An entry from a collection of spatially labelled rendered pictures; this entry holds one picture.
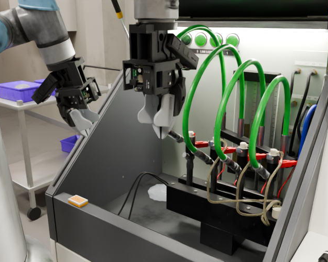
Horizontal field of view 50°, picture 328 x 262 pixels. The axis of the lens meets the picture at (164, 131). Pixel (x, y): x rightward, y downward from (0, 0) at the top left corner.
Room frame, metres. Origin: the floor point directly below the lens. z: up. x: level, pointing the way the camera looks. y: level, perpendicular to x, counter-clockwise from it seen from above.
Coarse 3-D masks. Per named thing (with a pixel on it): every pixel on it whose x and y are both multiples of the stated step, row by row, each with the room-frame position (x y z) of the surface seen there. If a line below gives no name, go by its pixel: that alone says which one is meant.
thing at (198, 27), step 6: (198, 24) 0.96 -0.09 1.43; (186, 30) 0.91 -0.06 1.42; (192, 30) 0.93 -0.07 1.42; (204, 30) 0.98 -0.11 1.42; (210, 30) 1.00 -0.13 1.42; (180, 36) 0.88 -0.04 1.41; (216, 36) 1.03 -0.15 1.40; (216, 42) 1.04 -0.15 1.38; (222, 54) 1.07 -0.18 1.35; (222, 60) 1.07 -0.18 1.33; (222, 66) 1.08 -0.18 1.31; (222, 72) 1.08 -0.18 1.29; (222, 78) 1.09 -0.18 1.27; (222, 84) 1.09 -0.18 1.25; (222, 90) 1.09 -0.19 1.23; (222, 96) 1.10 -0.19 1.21
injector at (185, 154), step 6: (192, 138) 0.93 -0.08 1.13; (186, 150) 0.93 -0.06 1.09; (186, 156) 0.91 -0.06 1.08; (192, 156) 0.93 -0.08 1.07; (186, 162) 0.94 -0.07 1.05; (192, 162) 0.93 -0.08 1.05; (192, 168) 0.93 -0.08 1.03; (192, 174) 0.94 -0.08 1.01; (186, 180) 0.94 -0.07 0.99; (192, 180) 0.94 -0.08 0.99; (192, 186) 0.94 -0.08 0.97
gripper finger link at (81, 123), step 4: (72, 112) 0.83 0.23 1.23; (76, 112) 0.83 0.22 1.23; (72, 116) 0.83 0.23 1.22; (76, 116) 0.83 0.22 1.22; (80, 116) 0.83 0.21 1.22; (76, 120) 0.84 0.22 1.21; (80, 120) 0.83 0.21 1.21; (84, 120) 0.83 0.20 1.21; (88, 120) 0.83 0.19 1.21; (76, 124) 0.84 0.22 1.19; (80, 124) 0.84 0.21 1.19; (84, 124) 0.83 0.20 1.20; (88, 124) 0.83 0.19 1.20; (92, 124) 0.83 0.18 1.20; (76, 128) 0.84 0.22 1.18; (80, 128) 0.84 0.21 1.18; (84, 128) 0.84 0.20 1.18; (88, 128) 0.84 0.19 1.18; (80, 132) 0.85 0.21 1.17; (84, 132) 0.86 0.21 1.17; (84, 136) 0.86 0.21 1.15
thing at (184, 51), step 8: (168, 40) 0.62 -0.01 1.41; (176, 40) 0.62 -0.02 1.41; (168, 48) 0.62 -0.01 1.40; (176, 48) 0.62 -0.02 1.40; (184, 48) 0.65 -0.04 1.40; (176, 56) 0.65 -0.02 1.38; (184, 56) 0.65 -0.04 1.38; (192, 56) 0.67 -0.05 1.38; (184, 64) 0.67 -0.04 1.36; (192, 64) 0.67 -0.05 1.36
